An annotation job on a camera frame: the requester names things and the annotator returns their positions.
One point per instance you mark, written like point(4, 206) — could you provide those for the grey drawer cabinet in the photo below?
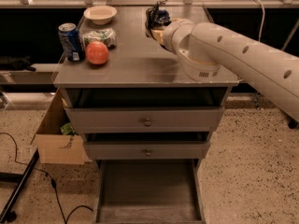
point(140, 74)

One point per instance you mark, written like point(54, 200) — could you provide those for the black metal floor bar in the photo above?
point(19, 180)

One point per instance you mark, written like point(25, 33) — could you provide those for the top grey drawer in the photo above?
point(131, 120)

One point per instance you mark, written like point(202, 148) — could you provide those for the green packet in box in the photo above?
point(67, 129)

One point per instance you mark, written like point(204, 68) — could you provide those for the black object on ledge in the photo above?
point(15, 64)

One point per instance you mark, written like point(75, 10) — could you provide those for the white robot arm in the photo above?
point(203, 48)

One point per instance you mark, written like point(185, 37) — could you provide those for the cardboard box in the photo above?
point(55, 146)

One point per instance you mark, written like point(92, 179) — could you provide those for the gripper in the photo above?
point(168, 34)

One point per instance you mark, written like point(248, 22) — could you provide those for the bottom grey open drawer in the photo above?
point(148, 192)

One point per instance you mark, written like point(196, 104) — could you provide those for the red apple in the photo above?
point(97, 53)

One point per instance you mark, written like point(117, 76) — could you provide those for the top drawer round knob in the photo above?
point(147, 122)

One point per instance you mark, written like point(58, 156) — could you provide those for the blue chip bag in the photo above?
point(156, 19)

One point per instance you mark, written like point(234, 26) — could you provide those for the green white snack bag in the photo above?
point(106, 36)

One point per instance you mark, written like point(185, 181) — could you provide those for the white bowl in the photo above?
point(100, 15)

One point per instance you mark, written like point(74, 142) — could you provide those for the blue soda can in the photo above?
point(71, 42)

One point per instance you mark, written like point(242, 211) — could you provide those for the middle grey drawer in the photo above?
point(134, 150)

